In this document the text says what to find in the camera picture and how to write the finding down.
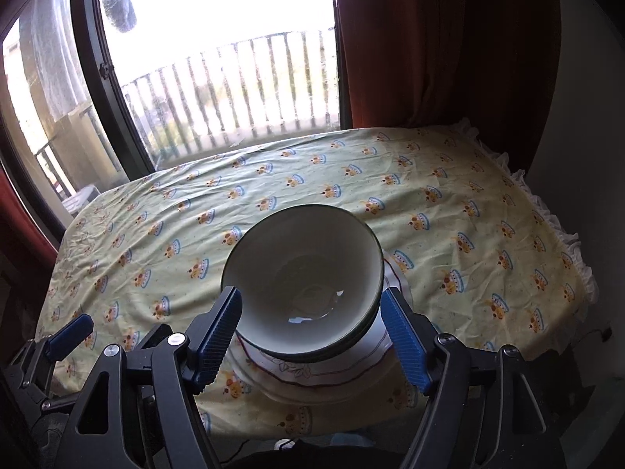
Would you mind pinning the black window frame post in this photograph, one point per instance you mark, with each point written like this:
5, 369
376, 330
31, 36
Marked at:
105, 90

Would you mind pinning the yellow patterned tablecloth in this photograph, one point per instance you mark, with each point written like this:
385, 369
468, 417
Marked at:
463, 237

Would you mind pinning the red pattern white dish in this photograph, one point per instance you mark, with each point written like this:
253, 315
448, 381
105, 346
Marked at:
369, 361

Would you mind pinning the white air conditioner unit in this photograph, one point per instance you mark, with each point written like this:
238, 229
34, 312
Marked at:
76, 202

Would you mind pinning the red curtain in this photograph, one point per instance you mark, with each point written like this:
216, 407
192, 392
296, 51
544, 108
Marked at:
22, 243
410, 63

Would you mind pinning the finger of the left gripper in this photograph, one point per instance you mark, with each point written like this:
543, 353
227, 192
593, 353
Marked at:
158, 333
68, 338

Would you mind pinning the beaded rim floral plate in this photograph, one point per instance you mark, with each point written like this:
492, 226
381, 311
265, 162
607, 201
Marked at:
311, 396

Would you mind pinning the red curtain right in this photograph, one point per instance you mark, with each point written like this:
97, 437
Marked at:
410, 63

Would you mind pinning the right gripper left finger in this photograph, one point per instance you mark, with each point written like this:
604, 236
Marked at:
181, 367

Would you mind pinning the red curtain left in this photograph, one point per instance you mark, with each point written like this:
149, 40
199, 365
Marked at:
22, 243

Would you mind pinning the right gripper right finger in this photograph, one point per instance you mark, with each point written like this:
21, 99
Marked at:
481, 409

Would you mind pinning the floral bowl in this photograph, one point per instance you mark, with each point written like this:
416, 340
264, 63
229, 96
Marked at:
316, 338
301, 260

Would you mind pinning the balcony railing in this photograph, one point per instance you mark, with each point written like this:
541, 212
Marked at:
187, 98

